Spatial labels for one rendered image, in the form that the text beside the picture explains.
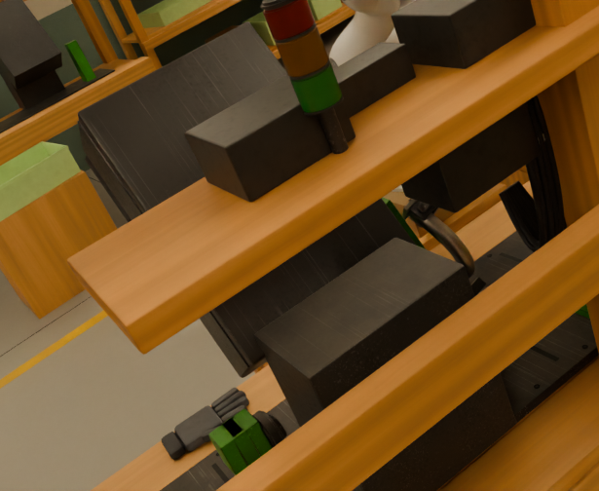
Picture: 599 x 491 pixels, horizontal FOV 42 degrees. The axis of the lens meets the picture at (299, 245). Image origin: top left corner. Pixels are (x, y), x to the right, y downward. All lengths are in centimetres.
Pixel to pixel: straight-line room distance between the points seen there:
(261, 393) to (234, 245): 91
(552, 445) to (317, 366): 47
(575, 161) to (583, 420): 46
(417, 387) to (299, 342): 25
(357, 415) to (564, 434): 54
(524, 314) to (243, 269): 42
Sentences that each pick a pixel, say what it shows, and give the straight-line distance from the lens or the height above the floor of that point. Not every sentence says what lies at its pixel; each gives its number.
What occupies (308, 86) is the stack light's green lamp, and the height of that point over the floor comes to 164.
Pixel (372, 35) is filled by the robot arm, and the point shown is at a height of 140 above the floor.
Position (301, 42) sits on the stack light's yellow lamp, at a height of 168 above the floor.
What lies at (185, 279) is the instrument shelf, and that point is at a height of 154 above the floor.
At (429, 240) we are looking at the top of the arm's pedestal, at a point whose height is 85.
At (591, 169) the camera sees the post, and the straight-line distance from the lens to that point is 120.
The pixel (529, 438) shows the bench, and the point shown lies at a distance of 143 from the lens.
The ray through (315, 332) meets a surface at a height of 124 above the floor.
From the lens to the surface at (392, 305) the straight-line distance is 118.
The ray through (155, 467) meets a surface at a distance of 170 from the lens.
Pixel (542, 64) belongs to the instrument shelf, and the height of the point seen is 153.
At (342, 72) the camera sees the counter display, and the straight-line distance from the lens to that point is 106.
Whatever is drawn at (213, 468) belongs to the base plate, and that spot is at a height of 90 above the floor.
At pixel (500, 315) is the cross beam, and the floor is 127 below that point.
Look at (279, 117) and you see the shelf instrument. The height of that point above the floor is 161.
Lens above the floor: 190
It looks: 27 degrees down
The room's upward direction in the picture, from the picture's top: 24 degrees counter-clockwise
